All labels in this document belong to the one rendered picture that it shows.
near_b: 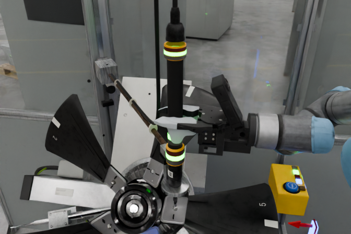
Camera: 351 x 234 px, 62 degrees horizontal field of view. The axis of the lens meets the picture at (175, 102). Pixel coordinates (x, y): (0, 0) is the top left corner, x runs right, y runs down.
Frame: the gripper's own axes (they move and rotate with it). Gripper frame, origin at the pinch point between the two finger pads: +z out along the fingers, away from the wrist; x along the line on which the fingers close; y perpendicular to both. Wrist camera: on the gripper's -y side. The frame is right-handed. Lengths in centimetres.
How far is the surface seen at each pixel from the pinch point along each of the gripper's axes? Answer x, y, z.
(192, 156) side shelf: 64, 61, -3
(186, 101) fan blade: 16.8, 5.4, -3.7
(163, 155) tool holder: 1.9, 13.1, 0.2
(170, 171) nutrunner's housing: -1.8, 14.4, -2.2
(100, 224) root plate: -5.3, 31.8, 15.7
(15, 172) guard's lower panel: 70, 92, 107
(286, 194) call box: 21, 39, -37
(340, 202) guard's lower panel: 70, 86, -81
